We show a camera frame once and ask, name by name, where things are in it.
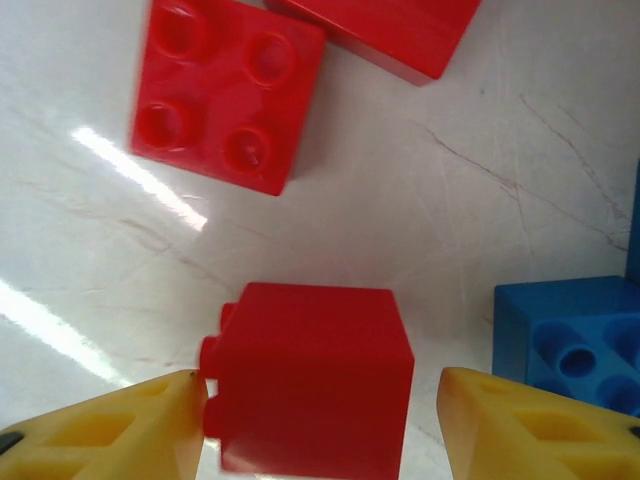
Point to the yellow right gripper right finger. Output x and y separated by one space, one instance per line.
485 440

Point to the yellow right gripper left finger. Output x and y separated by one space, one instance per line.
150 450

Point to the blue lego brick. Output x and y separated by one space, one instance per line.
635 225
515 320

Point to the red square lego brick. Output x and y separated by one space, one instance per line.
310 375
220 95
395 35

